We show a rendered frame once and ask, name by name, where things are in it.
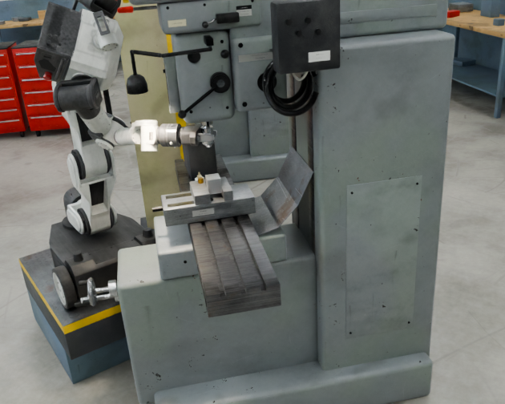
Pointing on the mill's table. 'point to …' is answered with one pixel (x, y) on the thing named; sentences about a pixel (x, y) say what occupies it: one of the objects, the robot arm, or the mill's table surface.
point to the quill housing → (208, 111)
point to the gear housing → (191, 22)
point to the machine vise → (173, 211)
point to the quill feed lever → (220, 80)
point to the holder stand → (199, 159)
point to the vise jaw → (199, 192)
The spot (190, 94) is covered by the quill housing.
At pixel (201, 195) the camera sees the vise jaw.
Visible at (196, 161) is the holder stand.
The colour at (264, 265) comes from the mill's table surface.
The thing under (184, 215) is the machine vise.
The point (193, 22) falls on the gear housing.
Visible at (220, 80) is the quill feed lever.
